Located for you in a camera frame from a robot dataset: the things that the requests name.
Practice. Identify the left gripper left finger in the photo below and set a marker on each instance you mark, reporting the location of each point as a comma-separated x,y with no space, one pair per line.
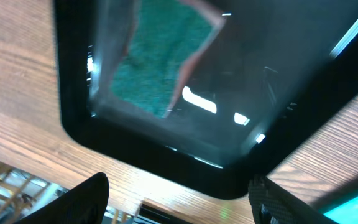
84,204

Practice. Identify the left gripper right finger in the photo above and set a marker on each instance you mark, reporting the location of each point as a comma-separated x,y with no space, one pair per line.
272,204

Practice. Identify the black plastic tray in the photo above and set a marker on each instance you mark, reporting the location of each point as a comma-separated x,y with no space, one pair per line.
275,73

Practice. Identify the green and pink sponge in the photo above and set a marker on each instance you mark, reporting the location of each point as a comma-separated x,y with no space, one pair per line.
166,42

